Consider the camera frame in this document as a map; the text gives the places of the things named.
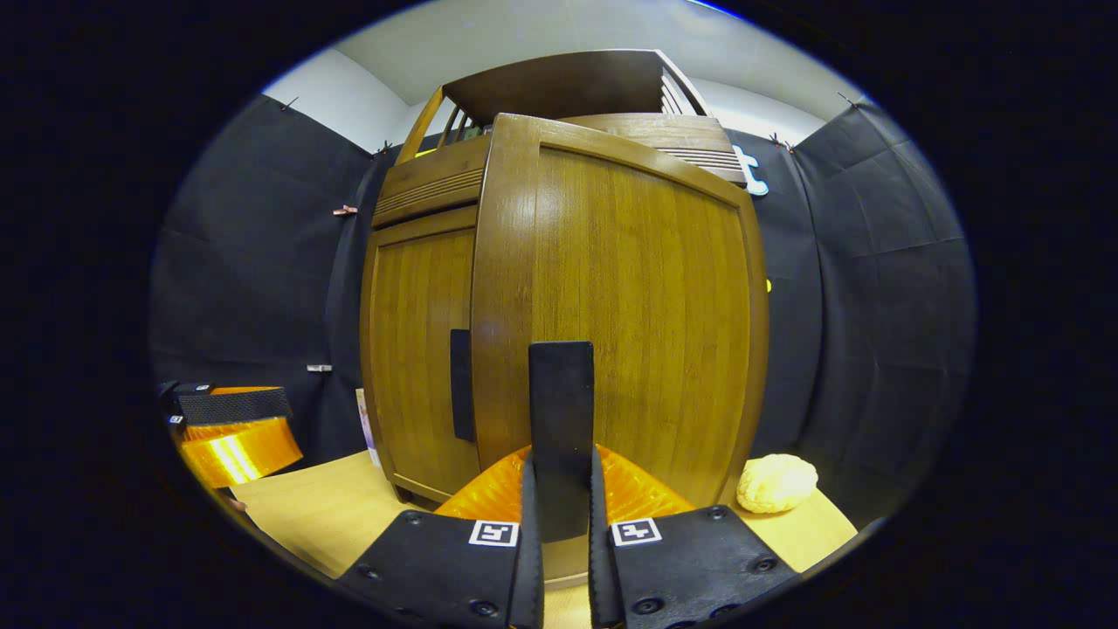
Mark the small paper box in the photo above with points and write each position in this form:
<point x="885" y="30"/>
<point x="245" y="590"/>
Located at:
<point x="366" y="424"/>

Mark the yellow lumpy ball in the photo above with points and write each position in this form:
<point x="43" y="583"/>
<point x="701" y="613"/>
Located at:
<point x="776" y="482"/>

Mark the black backdrop cloth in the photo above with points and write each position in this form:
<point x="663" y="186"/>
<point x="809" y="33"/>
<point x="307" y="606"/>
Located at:
<point x="253" y="262"/>

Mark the wooden cabinet drawer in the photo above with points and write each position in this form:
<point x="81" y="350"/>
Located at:
<point x="428" y="183"/>

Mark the wooden double-door shoe cabinet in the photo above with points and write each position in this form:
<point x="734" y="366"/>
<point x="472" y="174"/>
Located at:
<point x="559" y="83"/>

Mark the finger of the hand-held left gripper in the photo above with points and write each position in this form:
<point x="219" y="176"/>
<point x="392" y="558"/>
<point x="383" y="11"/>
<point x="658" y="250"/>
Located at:
<point x="236" y="406"/>
<point x="244" y="454"/>

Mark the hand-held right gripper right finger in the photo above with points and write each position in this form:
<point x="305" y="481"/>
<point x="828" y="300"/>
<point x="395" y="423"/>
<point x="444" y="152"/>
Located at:
<point x="602" y="568"/>

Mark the pink clip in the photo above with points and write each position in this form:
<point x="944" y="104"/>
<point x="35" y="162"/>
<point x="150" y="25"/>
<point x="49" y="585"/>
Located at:
<point x="345" y="210"/>

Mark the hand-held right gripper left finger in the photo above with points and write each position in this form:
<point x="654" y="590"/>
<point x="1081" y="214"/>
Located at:
<point x="529" y="559"/>

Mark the wooden cabinet door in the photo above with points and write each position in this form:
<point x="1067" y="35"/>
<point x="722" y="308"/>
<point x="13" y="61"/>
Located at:
<point x="638" y="306"/>
<point x="410" y="349"/>

